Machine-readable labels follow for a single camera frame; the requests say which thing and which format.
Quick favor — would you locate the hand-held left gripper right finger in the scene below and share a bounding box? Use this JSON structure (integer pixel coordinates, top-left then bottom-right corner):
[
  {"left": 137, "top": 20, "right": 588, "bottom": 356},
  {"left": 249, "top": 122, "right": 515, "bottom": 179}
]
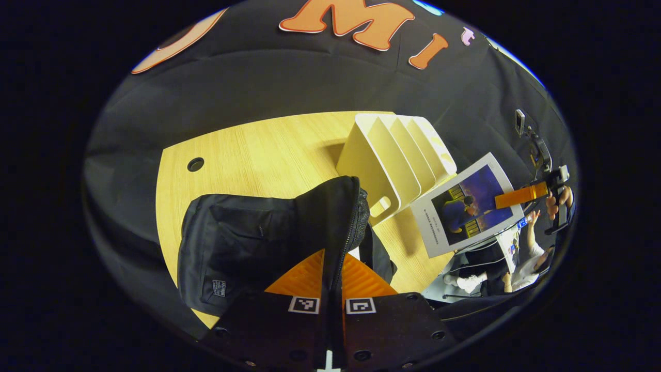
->
[{"left": 338, "top": 252, "right": 459, "bottom": 370}]

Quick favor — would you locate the black backdrop cloth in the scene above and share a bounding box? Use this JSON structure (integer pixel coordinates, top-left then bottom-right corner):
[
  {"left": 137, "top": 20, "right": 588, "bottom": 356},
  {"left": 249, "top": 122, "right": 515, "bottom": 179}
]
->
[{"left": 83, "top": 0, "right": 579, "bottom": 342}]

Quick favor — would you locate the white bookshelf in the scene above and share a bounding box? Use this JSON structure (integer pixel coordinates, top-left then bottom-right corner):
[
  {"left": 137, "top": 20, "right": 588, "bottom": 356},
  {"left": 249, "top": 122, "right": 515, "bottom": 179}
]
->
[{"left": 336, "top": 113, "right": 458, "bottom": 226}]

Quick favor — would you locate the black schoolbag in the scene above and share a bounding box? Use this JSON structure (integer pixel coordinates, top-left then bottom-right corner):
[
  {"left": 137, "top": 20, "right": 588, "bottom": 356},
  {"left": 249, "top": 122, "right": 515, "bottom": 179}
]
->
[{"left": 177, "top": 175, "right": 399, "bottom": 357}]

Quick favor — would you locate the blue spine book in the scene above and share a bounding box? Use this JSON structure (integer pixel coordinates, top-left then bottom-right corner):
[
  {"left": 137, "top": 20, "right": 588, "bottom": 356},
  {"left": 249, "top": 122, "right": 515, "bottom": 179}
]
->
[{"left": 411, "top": 152, "right": 526, "bottom": 259}]

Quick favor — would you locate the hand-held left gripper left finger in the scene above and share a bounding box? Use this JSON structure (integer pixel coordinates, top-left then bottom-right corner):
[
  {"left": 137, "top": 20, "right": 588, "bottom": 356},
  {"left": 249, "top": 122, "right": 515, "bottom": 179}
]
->
[{"left": 199, "top": 248, "right": 332, "bottom": 371}]

